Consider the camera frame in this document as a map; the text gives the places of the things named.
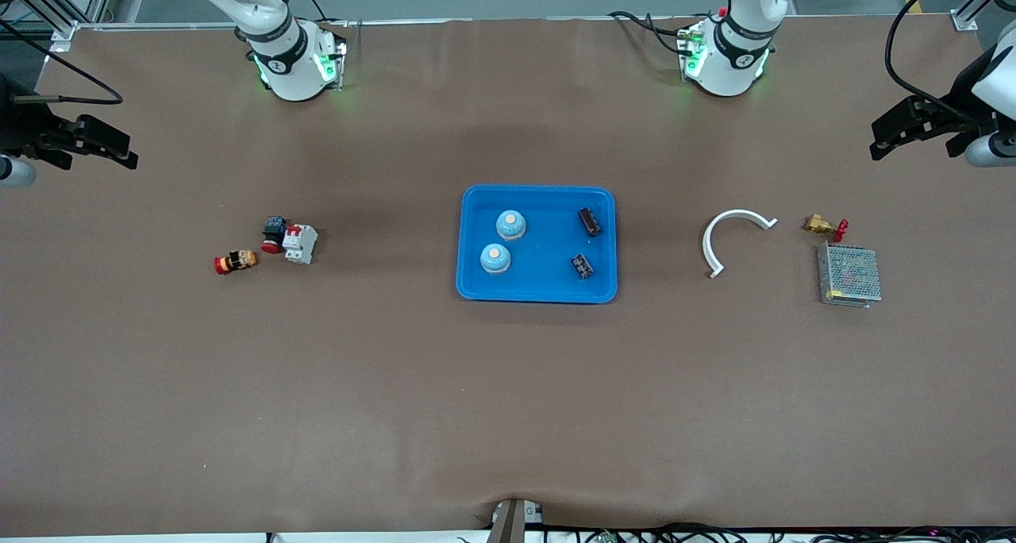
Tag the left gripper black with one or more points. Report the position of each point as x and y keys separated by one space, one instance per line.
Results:
x=949 y=117

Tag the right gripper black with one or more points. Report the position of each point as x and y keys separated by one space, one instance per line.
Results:
x=17 y=129

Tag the long dark capacitor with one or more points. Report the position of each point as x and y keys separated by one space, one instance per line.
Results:
x=589 y=221

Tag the short dark capacitor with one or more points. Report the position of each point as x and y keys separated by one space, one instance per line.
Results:
x=582 y=267

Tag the blue bell cream button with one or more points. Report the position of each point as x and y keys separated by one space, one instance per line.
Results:
x=511 y=225
x=495 y=259

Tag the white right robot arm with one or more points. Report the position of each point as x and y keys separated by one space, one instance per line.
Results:
x=294 y=78

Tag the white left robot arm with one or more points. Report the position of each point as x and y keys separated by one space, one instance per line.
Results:
x=726 y=75

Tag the metal mesh power supply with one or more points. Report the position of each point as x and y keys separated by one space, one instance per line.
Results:
x=849 y=275

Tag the red orange push button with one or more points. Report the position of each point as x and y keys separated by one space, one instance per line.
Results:
x=236 y=262

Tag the white curved plastic clamp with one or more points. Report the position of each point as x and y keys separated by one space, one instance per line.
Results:
x=709 y=237

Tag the white red circuit breaker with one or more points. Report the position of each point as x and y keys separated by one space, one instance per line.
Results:
x=300 y=244

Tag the blue plastic tray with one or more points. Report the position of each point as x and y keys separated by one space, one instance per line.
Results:
x=540 y=277

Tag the brown table mat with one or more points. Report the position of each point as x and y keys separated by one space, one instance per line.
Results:
x=508 y=408

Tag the aluminium frame with corner bracket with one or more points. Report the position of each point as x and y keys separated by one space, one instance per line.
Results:
x=964 y=21
x=63 y=36

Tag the red emergency stop switch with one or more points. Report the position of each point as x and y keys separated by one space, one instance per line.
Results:
x=273 y=233

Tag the metal table edge bracket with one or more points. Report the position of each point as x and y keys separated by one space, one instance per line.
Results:
x=508 y=527

